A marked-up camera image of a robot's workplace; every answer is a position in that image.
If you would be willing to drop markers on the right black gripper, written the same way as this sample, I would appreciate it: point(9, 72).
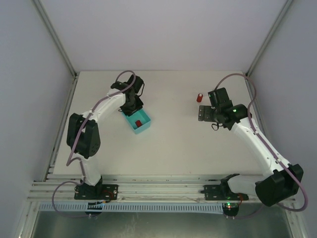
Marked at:
point(205, 113)

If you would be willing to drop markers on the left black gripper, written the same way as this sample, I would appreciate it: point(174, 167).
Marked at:
point(132, 109)

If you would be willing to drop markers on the red spring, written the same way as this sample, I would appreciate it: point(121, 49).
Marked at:
point(138, 123)
point(199, 97)

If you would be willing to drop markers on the teal plastic bin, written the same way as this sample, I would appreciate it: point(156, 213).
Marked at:
point(139, 115)

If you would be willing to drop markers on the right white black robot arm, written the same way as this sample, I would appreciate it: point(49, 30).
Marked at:
point(279, 179)

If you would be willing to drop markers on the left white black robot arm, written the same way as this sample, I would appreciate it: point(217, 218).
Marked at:
point(83, 136)

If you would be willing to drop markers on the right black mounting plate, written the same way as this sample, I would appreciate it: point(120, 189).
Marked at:
point(214, 192)

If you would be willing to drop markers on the black mounting plate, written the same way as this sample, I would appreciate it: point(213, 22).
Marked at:
point(214, 192)
point(106, 192)

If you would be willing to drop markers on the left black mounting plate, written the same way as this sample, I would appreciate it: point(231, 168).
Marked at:
point(106, 192)

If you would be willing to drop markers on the right aluminium table edge rail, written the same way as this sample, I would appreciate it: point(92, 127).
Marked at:
point(253, 92)

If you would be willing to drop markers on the aluminium table edge rail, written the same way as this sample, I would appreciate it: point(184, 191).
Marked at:
point(61, 126)
point(253, 92)

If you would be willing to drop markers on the white slotted cable duct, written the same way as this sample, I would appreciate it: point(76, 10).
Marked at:
point(209, 208)

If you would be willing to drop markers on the left aluminium table edge rail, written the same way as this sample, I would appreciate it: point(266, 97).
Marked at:
point(61, 126)

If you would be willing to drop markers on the right aluminium frame post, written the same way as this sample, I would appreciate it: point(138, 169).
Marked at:
point(273, 29)

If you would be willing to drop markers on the aluminium frame post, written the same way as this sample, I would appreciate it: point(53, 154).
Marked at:
point(273, 29)
point(54, 36)

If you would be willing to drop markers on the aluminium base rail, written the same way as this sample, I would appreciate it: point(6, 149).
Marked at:
point(172, 188)

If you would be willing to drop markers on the left aluminium frame post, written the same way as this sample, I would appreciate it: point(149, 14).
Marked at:
point(54, 36)

